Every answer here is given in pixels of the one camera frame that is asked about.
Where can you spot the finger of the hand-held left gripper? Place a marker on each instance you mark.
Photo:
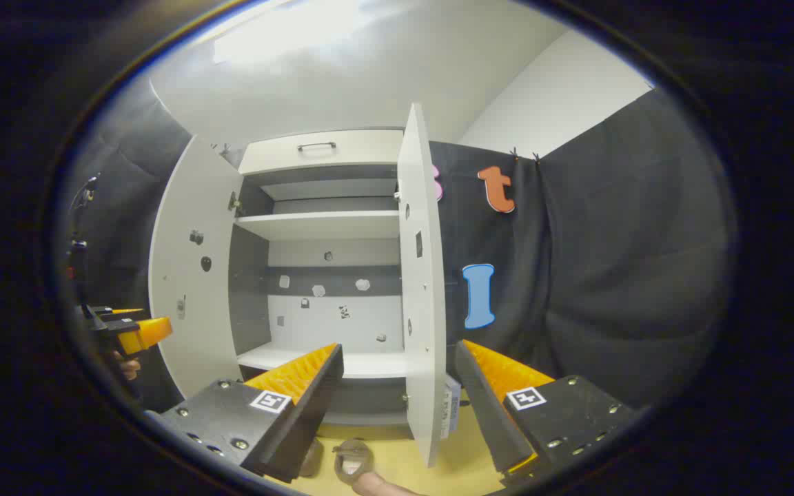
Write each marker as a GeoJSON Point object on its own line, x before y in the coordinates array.
{"type": "Point", "coordinates": [149, 333]}
{"type": "Point", "coordinates": [128, 312]}

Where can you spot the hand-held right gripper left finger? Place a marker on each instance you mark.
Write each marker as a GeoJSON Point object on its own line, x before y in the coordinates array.
{"type": "Point", "coordinates": [304, 413]}

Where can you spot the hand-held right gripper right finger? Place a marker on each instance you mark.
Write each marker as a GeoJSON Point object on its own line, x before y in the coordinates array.
{"type": "Point", "coordinates": [490, 413]}

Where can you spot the white door with camera sticker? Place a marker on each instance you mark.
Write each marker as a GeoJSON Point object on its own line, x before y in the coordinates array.
{"type": "Point", "coordinates": [190, 289]}

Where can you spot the white door with earphone sticker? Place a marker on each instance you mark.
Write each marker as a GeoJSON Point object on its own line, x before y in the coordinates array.
{"type": "Point", "coordinates": [423, 310]}

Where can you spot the white shoe cabinet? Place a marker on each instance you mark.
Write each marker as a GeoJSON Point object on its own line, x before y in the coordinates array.
{"type": "Point", "coordinates": [321, 224]}

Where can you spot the white cabinet drawer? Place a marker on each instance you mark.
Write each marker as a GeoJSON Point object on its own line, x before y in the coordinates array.
{"type": "Point", "coordinates": [321, 155]}

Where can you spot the grey blue book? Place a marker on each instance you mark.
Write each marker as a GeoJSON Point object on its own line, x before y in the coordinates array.
{"type": "Point", "coordinates": [451, 406]}

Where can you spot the black backdrop cloth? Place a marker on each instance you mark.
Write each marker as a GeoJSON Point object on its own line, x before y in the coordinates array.
{"type": "Point", "coordinates": [611, 241]}

